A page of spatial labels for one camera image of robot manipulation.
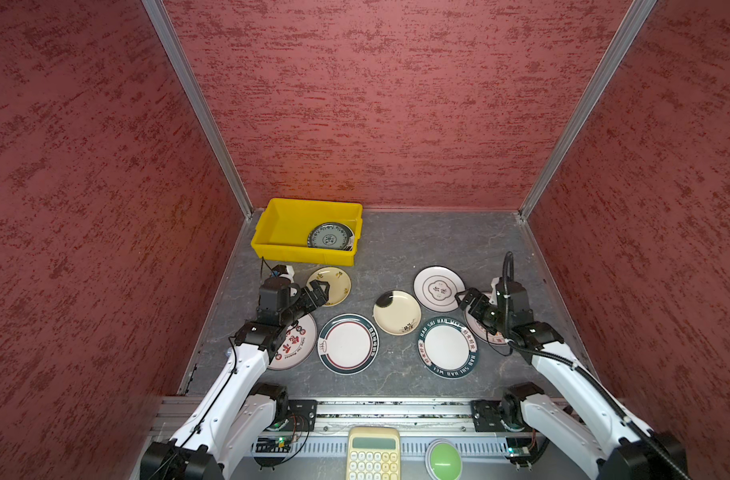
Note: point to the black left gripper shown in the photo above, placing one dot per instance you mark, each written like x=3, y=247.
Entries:
x=322, y=297

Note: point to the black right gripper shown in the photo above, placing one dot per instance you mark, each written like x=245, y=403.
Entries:
x=480, y=301

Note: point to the yellow calculator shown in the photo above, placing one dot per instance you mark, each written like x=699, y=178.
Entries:
x=373, y=453

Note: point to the green banded HAO SHI plate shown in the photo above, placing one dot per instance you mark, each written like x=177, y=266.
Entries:
x=447, y=348

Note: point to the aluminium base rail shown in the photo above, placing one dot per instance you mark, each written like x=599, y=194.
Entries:
x=319, y=428

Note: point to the blue floral rimmed plate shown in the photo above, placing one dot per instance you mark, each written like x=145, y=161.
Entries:
x=331, y=236

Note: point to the green round push button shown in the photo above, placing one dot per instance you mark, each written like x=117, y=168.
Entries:
x=443, y=460

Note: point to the green circuit board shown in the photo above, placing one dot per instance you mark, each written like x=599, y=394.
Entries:
x=273, y=446
x=520, y=447

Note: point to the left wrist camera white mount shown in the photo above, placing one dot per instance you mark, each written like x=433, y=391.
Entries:
x=284, y=271

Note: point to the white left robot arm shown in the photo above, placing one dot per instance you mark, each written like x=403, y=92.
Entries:
x=238, y=407

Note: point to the silver corner wall strip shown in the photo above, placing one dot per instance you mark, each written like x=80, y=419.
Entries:
x=171, y=43
x=627, y=31

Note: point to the white plate red characters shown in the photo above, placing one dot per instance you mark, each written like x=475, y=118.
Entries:
x=300, y=342

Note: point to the silver left corner wall strip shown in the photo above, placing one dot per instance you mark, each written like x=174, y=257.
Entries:
x=171, y=43

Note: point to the white plate orange sunburst design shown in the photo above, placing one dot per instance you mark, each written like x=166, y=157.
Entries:
x=482, y=330

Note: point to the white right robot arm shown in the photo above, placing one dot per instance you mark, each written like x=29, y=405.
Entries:
x=601, y=436

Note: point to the silver right corner wall strip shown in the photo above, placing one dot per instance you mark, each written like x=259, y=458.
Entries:
x=627, y=31

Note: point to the cream plate with black blotch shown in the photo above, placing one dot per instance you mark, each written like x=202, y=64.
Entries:
x=397, y=312

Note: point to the left green circuit board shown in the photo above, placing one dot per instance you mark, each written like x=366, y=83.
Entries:
x=273, y=446

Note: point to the white plate green red rim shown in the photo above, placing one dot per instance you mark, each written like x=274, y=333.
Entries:
x=348, y=344

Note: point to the white plate dark green rim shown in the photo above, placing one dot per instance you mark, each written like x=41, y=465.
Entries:
x=354, y=240

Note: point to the white plate with quatrefoil design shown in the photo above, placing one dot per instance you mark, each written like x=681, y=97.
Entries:
x=436, y=287

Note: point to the small cream plate with calligraphy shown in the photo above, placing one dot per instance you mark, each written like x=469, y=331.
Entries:
x=339, y=283

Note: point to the yellow plastic bin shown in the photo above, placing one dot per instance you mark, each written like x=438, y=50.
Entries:
x=283, y=229

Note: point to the right green circuit board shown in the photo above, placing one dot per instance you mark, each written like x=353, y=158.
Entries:
x=520, y=447

